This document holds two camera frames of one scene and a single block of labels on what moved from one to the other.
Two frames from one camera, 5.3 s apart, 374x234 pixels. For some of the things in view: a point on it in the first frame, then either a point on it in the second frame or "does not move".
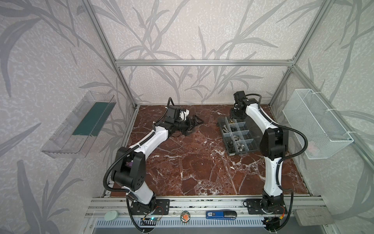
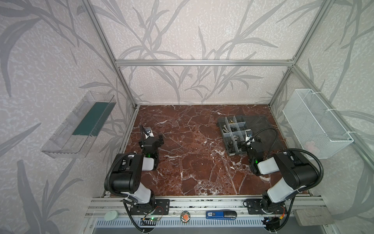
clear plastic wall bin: x=72 y=138 does not move
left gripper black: x=189 y=126 to x=159 y=141
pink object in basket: x=311 y=146 does not move
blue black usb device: x=221 y=214 does not move
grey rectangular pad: x=313 y=216 does not move
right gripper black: x=233 y=115 to x=243 y=147
